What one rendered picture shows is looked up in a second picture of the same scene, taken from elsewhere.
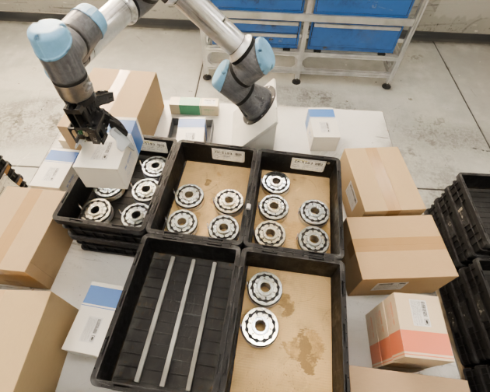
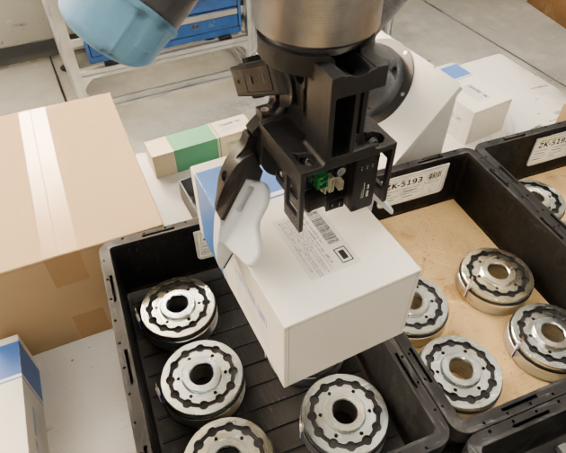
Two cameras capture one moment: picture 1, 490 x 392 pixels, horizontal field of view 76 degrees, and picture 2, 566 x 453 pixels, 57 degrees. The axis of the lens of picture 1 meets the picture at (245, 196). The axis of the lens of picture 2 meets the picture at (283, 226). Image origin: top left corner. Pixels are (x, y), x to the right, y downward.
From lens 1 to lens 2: 0.73 m
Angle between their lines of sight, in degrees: 20
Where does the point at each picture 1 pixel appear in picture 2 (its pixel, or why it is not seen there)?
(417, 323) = not seen: outside the picture
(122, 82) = (47, 135)
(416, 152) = not seen: hidden behind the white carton
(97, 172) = (354, 311)
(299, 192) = not seen: outside the picture
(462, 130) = not seen: hidden behind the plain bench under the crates
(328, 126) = (477, 89)
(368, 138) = (523, 94)
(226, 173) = (420, 228)
